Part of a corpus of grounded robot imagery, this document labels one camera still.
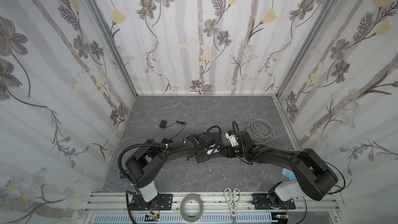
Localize black power adapter with cable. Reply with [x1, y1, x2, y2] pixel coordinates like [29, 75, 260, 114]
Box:
[159, 120, 187, 141]

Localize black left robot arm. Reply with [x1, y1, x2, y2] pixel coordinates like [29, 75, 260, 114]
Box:
[117, 125, 223, 224]

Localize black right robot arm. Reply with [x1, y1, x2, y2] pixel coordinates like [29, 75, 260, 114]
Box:
[222, 121, 339, 202]

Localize clear tape roll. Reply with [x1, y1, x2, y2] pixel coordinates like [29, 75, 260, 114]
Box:
[179, 194, 204, 224]

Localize blue face mask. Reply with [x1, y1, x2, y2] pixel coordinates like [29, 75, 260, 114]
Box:
[283, 169, 296, 180]

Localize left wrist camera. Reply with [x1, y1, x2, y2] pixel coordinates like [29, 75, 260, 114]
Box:
[206, 145, 221, 157]

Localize coiled grey ethernet cable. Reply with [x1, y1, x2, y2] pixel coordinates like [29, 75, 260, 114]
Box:
[242, 118, 276, 145]

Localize white handled scissors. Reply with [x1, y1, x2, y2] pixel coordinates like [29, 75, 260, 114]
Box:
[223, 187, 241, 218]

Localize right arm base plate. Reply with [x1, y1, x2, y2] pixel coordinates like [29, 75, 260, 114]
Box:
[252, 194, 296, 210]

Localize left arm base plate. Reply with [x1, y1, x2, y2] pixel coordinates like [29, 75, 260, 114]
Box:
[128, 194, 173, 211]

